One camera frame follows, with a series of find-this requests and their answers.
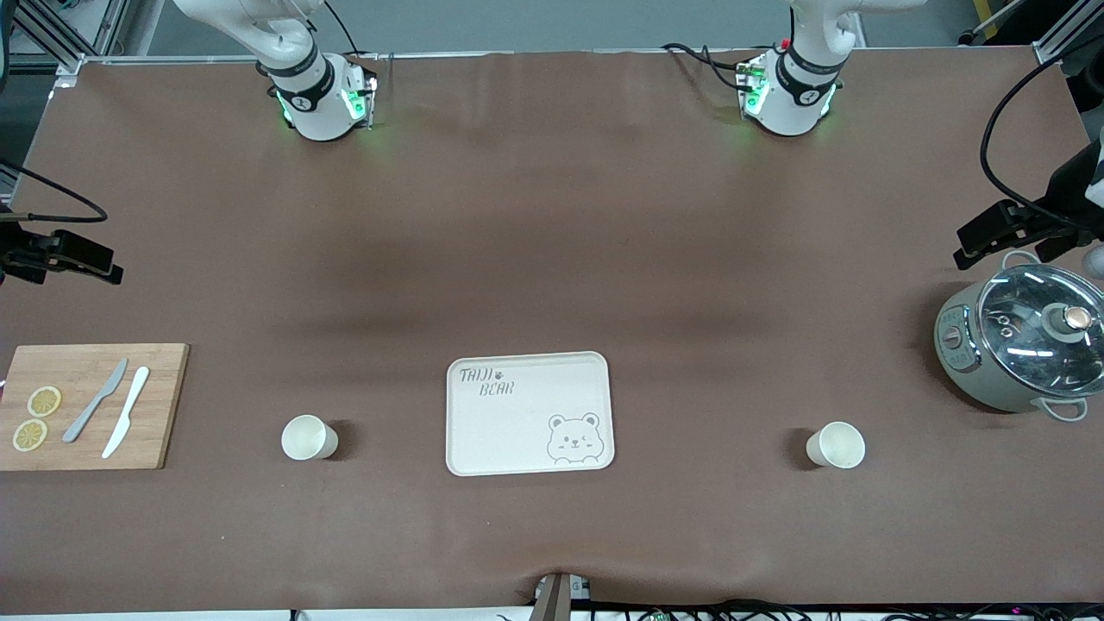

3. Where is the white IKEA cup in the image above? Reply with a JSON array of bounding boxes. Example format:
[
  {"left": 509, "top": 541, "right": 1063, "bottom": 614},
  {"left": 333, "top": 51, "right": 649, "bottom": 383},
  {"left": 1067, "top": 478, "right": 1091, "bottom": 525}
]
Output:
[
  {"left": 281, "top": 415, "right": 339, "bottom": 461},
  {"left": 806, "top": 421, "right": 866, "bottom": 470}
]

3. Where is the white bear print tray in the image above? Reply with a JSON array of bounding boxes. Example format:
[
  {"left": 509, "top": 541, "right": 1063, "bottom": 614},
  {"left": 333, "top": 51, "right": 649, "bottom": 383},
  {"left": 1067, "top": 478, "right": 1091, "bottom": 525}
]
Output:
[{"left": 445, "top": 351, "right": 616, "bottom": 477}]

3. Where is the grey-green electric cooking pot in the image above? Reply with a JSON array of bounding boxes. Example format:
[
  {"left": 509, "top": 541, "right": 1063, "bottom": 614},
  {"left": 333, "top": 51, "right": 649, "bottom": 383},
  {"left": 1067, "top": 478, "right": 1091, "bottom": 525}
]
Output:
[{"left": 935, "top": 252, "right": 1104, "bottom": 422}]

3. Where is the grey plastic knife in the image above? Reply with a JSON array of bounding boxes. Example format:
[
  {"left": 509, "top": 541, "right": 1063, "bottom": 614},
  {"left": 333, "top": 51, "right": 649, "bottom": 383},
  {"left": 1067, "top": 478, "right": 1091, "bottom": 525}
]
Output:
[{"left": 62, "top": 358, "right": 129, "bottom": 444}]

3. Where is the white plastic knife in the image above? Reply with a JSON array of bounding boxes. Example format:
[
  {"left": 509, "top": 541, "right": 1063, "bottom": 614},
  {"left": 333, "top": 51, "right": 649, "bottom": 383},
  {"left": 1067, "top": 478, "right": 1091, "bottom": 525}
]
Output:
[{"left": 102, "top": 367, "right": 151, "bottom": 460}]

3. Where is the bamboo cutting board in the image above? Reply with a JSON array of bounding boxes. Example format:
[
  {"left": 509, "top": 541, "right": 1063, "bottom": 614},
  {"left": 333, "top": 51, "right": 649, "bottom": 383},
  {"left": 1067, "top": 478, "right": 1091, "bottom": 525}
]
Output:
[{"left": 0, "top": 343, "right": 190, "bottom": 472}]

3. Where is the brown table mat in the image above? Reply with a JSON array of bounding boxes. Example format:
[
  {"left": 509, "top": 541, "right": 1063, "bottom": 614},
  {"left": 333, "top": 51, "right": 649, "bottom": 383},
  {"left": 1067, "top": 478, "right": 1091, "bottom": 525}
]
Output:
[{"left": 0, "top": 50, "right": 1104, "bottom": 615}]

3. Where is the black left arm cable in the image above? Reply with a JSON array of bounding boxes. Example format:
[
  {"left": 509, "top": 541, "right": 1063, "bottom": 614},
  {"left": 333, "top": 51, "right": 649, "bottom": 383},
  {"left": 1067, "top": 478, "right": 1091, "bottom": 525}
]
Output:
[{"left": 981, "top": 34, "right": 1104, "bottom": 235}]

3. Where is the aluminium frame post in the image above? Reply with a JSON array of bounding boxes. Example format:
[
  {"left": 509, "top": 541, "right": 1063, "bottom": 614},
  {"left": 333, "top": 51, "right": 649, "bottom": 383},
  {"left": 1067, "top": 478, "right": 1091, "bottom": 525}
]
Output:
[
  {"left": 1031, "top": 0, "right": 1104, "bottom": 66},
  {"left": 0, "top": 0, "right": 132, "bottom": 80}
]

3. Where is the black right base cable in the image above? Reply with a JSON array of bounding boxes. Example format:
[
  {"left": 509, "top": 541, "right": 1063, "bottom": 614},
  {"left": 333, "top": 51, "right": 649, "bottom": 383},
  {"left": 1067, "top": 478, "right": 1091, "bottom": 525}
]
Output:
[{"left": 323, "top": 0, "right": 365, "bottom": 58}]

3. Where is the black base cable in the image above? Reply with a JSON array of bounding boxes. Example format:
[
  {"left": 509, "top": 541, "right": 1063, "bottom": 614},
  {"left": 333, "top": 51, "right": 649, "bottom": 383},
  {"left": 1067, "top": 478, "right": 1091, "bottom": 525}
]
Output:
[
  {"left": 323, "top": 0, "right": 365, "bottom": 58},
  {"left": 661, "top": 41, "right": 753, "bottom": 92}
]

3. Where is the black left base cable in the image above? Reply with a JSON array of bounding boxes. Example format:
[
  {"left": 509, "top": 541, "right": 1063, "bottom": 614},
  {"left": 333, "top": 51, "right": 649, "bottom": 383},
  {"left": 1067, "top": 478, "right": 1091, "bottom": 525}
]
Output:
[{"left": 661, "top": 41, "right": 753, "bottom": 92}]

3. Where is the grey table edge mount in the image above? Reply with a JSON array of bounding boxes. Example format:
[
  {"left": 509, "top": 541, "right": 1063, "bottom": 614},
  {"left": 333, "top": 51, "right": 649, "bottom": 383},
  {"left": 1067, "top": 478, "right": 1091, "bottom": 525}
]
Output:
[{"left": 533, "top": 571, "right": 593, "bottom": 621}]

